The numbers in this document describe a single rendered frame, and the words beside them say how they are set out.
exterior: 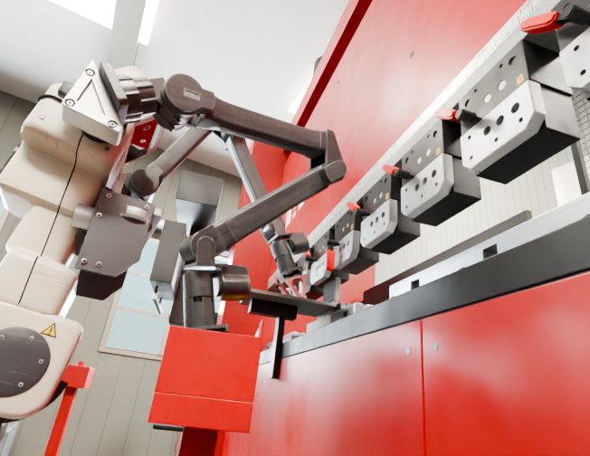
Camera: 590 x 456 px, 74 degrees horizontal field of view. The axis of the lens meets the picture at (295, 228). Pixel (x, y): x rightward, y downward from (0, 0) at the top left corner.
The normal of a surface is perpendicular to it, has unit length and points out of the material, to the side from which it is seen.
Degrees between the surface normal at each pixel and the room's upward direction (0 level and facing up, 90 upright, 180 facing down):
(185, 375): 90
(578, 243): 90
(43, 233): 90
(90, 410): 90
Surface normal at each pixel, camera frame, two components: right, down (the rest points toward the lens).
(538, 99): 0.29, -0.37
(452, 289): -0.95, -0.21
